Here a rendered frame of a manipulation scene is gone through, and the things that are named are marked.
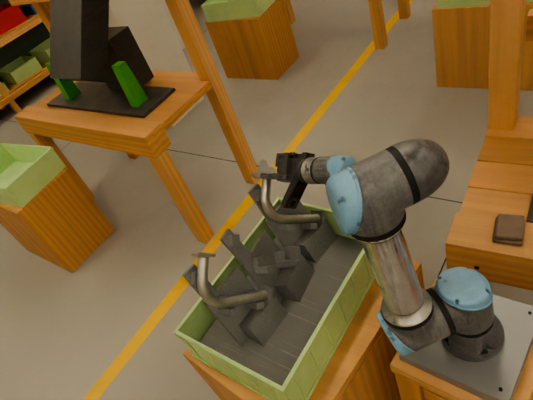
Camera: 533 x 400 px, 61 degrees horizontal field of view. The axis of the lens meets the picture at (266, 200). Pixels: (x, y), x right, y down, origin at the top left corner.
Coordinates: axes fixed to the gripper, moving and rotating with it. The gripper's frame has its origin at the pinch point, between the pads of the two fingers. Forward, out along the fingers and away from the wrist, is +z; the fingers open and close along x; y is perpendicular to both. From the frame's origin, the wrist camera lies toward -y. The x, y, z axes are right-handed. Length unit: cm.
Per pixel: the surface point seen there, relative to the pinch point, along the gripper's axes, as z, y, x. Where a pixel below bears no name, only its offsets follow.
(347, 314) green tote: -20.4, -39.7, -19.3
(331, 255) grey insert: -4.5, -23.8, -26.8
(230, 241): -2.5, -20.1, 13.3
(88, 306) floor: 190, -82, -3
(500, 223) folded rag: -49, -8, -51
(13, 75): 561, 139, 12
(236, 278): -0.3, -31.3, 8.6
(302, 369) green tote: -25, -52, 2
